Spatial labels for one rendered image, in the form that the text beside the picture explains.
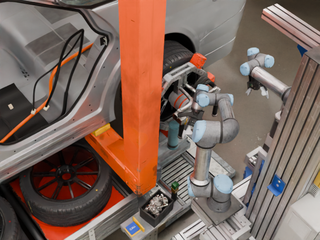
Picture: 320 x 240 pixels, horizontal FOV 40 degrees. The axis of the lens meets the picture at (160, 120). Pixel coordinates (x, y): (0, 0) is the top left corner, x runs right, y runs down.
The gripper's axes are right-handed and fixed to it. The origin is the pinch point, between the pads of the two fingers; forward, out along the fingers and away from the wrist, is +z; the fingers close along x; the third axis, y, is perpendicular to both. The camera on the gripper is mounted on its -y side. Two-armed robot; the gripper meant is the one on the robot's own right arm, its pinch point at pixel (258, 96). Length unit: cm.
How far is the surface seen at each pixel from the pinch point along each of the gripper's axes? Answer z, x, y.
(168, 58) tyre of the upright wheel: -32, -54, 23
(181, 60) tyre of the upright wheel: -28, -50, 16
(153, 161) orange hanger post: 18, -38, 73
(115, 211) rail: 59, -68, 91
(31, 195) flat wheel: 34, -110, 126
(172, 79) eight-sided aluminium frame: -21, -46, 32
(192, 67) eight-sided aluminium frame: -22.7, -42.2, 13.3
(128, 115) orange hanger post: -25, -33, 89
